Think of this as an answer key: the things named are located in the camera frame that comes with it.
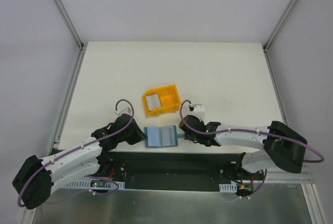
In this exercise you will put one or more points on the blue leather card holder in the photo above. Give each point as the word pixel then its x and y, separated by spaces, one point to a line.
pixel 162 137

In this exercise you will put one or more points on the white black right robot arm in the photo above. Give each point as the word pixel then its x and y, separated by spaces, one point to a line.
pixel 272 149

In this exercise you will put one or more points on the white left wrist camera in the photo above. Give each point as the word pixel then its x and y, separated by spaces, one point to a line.
pixel 126 110

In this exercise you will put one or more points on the aluminium frame rail right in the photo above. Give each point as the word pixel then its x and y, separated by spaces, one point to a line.
pixel 280 23

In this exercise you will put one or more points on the aluminium frame rail left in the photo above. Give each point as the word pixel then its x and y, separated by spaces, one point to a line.
pixel 68 23

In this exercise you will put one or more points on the yellow plastic bin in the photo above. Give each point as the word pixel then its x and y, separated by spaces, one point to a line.
pixel 169 98

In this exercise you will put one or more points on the white slotted cable duct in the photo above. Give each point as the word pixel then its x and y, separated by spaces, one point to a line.
pixel 94 184
pixel 228 188

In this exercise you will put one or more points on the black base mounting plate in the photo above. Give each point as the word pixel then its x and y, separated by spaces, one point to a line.
pixel 174 171

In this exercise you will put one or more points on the white slotted cable duct right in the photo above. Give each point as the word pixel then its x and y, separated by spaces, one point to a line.
pixel 228 188

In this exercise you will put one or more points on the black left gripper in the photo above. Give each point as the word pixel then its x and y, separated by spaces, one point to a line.
pixel 136 134

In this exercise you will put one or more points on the aluminium frame rail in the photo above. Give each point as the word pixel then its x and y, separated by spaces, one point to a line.
pixel 280 23
pixel 68 23

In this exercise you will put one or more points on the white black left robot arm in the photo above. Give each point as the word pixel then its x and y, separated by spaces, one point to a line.
pixel 39 178

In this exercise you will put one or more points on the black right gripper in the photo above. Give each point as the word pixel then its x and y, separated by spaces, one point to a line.
pixel 188 130

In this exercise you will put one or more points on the stack of white cards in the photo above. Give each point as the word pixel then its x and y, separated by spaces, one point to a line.
pixel 153 102

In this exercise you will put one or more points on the white slotted cable duct left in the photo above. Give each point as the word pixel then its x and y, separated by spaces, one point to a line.
pixel 94 184

